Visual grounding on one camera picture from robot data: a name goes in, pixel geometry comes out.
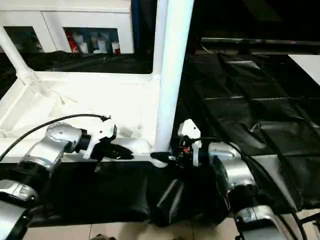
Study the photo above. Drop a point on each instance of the white plastic table top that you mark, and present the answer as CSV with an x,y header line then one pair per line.
x,y
75,100

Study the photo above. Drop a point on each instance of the white plastic table leg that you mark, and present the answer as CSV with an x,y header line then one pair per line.
x,y
16,55
159,35
172,65

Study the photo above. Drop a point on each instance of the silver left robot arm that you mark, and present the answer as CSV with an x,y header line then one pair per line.
x,y
50,150

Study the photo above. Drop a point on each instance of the black right robot foot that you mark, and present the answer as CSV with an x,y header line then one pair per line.
x,y
183,238

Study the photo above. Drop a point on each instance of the black robot foot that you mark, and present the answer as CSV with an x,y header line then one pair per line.
x,y
183,238
102,237

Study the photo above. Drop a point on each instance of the black table mat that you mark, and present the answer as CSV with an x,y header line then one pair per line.
x,y
250,100

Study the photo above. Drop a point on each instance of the black left robot foot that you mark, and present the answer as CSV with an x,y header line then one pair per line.
x,y
102,237

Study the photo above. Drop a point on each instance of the white glass door cabinet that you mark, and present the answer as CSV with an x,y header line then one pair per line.
x,y
65,22

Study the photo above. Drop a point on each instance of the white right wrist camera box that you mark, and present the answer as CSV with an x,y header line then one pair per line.
x,y
190,131

